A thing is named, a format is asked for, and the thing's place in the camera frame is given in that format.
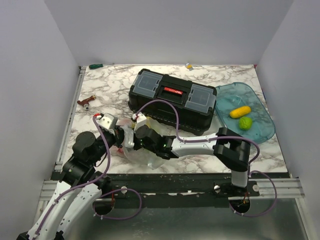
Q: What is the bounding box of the clear plastic bag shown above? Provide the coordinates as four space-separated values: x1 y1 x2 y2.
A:
112 116 171 170

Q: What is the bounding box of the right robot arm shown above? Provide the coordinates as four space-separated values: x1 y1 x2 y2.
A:
134 125 251 188

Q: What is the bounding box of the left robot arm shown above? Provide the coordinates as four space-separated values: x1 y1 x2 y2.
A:
17 126 125 240

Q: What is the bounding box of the small yellow blue brush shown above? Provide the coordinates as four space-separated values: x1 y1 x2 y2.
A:
185 63 194 71

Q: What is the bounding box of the green fake fruit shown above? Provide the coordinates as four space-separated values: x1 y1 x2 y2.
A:
238 116 253 130

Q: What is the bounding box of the yellow fake corn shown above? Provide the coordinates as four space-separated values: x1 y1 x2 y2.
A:
229 106 252 119

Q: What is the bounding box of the green handled screwdriver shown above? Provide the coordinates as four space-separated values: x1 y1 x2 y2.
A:
88 62 115 70

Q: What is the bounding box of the black plastic toolbox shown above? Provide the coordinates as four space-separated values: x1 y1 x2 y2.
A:
128 68 217 136

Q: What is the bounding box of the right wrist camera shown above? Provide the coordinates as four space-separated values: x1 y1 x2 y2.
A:
132 112 149 131

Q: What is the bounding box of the black metal base rail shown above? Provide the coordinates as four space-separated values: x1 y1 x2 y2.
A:
96 173 260 209

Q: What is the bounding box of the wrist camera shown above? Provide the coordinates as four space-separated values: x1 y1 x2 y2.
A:
132 112 149 131
93 113 118 131

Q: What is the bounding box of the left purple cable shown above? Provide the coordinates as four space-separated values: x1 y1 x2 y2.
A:
33 116 111 238

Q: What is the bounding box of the brown handled tool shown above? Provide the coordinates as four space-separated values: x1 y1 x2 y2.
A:
77 95 96 111

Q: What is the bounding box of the blue transparent tray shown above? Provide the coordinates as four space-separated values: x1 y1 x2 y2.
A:
215 82 275 144

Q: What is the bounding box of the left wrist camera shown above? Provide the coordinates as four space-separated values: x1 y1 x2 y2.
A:
93 113 118 131

